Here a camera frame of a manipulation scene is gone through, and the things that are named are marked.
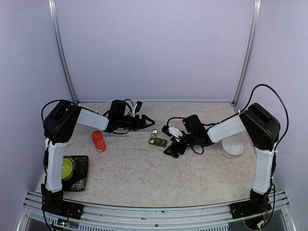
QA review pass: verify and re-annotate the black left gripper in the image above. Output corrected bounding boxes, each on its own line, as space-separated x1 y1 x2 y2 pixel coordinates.
118 114 155 131

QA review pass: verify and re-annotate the green pill organizer box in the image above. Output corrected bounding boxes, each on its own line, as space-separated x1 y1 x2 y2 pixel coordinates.
148 129 167 147

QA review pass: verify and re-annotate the red bottle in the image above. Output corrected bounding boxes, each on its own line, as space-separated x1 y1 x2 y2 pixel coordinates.
91 130 106 153

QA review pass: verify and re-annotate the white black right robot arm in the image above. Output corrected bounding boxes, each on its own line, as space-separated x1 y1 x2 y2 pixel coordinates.
162 103 284 214

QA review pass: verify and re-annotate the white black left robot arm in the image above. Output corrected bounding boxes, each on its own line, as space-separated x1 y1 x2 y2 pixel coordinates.
42 100 155 214

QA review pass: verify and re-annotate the white bowl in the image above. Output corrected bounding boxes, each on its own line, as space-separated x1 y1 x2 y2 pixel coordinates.
221 137 244 159

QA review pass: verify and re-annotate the black patterned square plate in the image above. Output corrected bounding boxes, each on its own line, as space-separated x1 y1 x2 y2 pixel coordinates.
62 155 89 192

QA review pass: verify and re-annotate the green bowl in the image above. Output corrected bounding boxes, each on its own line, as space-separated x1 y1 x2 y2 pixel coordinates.
61 158 73 181

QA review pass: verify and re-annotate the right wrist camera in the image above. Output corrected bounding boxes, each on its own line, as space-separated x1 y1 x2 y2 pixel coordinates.
161 125 183 140

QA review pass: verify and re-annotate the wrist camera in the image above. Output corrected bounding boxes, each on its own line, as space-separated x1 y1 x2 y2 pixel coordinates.
161 125 183 140
134 101 142 113

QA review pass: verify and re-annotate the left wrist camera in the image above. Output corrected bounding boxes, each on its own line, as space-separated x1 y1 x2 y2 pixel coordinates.
134 101 142 113

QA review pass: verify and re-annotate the left camera black cable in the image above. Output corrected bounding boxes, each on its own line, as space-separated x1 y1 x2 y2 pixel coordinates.
122 98 138 116

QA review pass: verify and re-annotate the camera black cable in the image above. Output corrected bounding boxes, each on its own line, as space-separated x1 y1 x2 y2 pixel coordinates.
166 116 191 128
122 98 138 116

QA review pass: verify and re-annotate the right camera black cable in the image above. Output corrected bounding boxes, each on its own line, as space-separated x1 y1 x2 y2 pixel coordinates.
166 116 191 128

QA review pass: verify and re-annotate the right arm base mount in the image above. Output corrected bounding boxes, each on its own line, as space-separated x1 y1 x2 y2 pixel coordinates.
230 200 272 219

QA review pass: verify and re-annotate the front aluminium rail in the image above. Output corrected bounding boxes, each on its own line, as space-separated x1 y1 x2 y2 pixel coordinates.
13 191 300 231

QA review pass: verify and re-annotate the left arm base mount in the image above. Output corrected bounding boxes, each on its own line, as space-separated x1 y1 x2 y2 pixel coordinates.
42 201 84 220

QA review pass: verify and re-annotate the left aluminium frame post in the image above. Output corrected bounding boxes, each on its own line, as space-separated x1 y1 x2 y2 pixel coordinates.
48 0 79 103

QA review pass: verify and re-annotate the aluminium frame post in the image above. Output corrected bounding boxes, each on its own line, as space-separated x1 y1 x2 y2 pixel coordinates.
48 0 79 103
232 0 262 108

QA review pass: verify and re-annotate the right aluminium frame post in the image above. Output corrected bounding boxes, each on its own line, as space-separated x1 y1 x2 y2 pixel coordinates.
232 0 262 108

